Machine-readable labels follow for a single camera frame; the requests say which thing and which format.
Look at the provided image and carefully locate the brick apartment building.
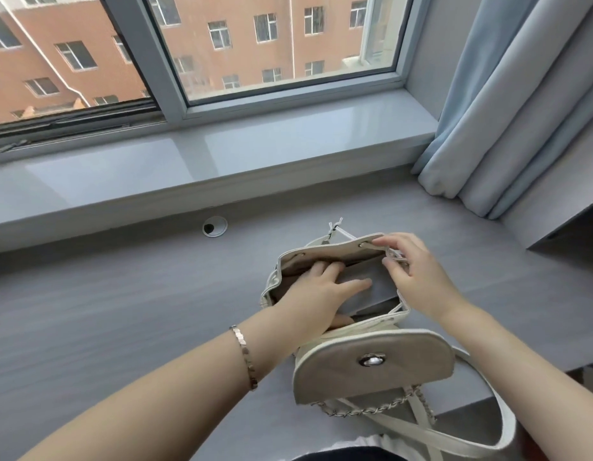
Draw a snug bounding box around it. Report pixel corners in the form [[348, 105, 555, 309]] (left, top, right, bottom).
[[0, 0, 398, 125]]

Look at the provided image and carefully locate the silver link bracelet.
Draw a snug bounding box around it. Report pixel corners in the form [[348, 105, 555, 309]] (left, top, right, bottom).
[[228, 325, 259, 392]]

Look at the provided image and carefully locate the person's right forearm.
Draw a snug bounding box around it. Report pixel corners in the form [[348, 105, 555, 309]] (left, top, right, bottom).
[[440, 302, 593, 461]]

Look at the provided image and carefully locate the small round tape roll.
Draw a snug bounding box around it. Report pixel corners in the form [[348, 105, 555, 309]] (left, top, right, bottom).
[[202, 215, 228, 238]]

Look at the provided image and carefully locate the white window frame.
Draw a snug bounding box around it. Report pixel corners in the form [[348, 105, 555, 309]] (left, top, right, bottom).
[[0, 0, 422, 164]]

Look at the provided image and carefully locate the white window sill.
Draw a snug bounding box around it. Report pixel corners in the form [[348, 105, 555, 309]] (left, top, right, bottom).
[[0, 88, 439, 255]]

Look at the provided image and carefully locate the person's right hand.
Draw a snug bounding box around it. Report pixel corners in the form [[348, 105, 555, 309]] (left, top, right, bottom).
[[372, 232, 470, 323]]

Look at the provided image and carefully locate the person's left forearm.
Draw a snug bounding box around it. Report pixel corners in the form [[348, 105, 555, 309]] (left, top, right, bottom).
[[17, 307, 302, 461]]

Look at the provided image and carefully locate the frosted plastic box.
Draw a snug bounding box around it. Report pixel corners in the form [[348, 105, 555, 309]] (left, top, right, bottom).
[[334, 261, 403, 318]]

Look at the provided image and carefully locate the grey wooden desk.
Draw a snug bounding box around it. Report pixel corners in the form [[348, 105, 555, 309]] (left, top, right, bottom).
[[0, 163, 593, 461]]

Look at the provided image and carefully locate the person's left hand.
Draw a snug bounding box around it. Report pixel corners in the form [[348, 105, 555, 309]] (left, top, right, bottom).
[[267, 261, 374, 349]]

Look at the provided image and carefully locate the pale blue curtain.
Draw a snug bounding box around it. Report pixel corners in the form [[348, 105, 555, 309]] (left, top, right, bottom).
[[411, 0, 593, 220]]

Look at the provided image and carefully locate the white quilted backpack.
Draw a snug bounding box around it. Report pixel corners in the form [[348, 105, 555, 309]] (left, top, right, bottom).
[[260, 218, 518, 459]]

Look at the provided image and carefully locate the grey side board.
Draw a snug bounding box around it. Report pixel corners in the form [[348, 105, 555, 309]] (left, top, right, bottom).
[[500, 167, 593, 255]]

